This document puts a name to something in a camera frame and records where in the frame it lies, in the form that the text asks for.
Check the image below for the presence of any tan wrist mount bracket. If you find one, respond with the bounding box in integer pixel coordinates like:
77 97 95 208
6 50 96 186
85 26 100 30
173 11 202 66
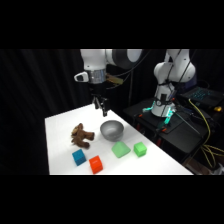
105 73 124 87

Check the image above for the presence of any green cube block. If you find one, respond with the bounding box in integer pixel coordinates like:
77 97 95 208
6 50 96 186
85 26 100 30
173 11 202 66
133 141 148 158

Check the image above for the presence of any brown plush deer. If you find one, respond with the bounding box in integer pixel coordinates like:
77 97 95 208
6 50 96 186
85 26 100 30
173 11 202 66
70 122 96 150

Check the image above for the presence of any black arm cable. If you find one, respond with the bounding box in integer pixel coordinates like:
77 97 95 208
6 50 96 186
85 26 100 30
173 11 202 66
107 49 152 80

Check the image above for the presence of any black robot stand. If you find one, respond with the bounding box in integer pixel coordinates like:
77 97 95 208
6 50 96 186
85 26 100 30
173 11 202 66
122 95 224 165

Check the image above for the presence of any blue cube block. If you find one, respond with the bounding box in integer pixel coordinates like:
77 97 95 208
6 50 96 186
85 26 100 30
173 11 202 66
71 148 88 167

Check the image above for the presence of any grey metal bowl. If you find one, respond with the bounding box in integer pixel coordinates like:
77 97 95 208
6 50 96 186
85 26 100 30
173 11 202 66
99 120 125 142

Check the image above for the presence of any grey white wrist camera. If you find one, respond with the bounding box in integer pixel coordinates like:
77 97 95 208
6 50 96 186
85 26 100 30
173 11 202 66
73 71 90 83

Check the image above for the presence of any orange cube block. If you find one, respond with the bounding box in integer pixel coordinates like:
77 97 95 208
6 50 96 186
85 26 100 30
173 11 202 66
88 154 104 175

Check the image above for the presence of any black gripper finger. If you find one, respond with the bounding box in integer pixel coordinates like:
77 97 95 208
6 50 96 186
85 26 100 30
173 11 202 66
93 95 102 111
100 96 110 118

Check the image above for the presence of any black curtain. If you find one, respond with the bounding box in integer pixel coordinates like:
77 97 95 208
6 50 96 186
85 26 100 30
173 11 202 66
0 49 224 176

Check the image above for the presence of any light green wedge block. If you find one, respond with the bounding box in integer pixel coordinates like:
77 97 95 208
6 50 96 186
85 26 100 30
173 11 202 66
110 140 132 159

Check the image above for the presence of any yellow cable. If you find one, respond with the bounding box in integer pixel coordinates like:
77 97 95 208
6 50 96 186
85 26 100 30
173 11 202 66
187 97 224 169

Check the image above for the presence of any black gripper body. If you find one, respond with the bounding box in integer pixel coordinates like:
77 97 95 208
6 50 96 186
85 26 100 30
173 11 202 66
87 81 109 99

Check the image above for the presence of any black laptop with lit keyboard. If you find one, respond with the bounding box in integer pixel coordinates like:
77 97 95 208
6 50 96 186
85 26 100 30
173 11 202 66
179 85 224 108

